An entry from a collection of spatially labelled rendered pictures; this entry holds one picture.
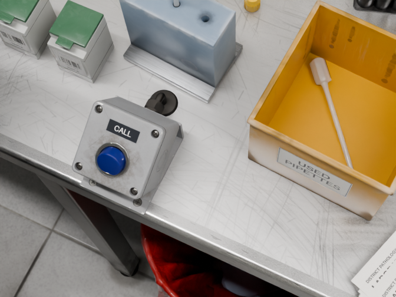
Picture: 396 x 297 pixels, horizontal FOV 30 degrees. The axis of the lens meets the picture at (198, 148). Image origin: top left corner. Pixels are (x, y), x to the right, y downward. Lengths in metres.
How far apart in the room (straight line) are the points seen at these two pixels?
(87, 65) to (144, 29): 0.07
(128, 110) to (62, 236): 0.99
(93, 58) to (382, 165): 0.30
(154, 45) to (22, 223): 0.99
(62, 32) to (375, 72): 0.30
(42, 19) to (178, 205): 0.23
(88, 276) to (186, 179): 0.91
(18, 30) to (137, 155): 0.18
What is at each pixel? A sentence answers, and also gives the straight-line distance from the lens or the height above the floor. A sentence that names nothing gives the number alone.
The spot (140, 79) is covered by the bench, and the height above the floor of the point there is 0.87.
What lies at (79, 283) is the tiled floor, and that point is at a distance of 1.61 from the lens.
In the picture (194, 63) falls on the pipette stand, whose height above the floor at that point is 0.92.
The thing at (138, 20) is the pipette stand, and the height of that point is 0.95.
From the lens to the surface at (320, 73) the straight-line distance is 0.73.
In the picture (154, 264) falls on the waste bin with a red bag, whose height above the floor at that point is 0.44.
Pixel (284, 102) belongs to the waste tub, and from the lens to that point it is 0.73.
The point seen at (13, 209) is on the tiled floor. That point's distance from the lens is 1.68.
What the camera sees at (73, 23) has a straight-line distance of 0.72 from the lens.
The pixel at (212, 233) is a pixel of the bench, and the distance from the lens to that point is 0.70.
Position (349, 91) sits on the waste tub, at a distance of 0.74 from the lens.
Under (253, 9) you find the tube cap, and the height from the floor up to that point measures 0.88.
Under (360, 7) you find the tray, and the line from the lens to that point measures 0.79.
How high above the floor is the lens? 1.55
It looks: 70 degrees down
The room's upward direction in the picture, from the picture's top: 8 degrees counter-clockwise
